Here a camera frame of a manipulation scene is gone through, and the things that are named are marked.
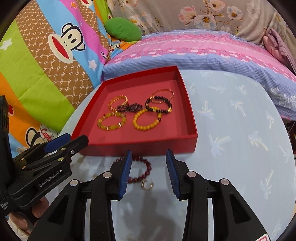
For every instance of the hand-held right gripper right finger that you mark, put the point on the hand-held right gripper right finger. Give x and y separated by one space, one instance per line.
173 176

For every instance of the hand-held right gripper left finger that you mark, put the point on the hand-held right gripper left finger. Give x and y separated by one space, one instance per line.
124 176

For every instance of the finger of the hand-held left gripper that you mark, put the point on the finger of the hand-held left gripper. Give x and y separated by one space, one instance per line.
57 141
57 162

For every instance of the gold hoop earring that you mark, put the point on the gold hoop earring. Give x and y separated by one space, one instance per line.
143 186

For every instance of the red cardboard box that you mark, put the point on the red cardboard box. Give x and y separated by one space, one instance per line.
138 146

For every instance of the gold cuff bangle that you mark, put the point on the gold cuff bangle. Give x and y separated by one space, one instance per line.
113 103

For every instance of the thin gold bangle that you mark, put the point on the thin gold bangle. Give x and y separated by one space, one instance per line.
161 90

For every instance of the person's left hand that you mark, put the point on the person's left hand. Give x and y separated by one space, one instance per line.
38 209

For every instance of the colourful cartoon monkey quilt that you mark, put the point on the colourful cartoon monkey quilt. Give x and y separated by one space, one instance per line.
46 69

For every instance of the pink blue striped blanket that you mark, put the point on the pink blue striped blanket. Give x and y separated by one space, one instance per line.
185 51

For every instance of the green plush pillow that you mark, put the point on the green plush pillow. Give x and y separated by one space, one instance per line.
122 30

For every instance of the grey floral quilt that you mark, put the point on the grey floral quilt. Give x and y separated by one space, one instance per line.
185 14

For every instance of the purple cloth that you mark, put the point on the purple cloth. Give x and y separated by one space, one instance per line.
277 44

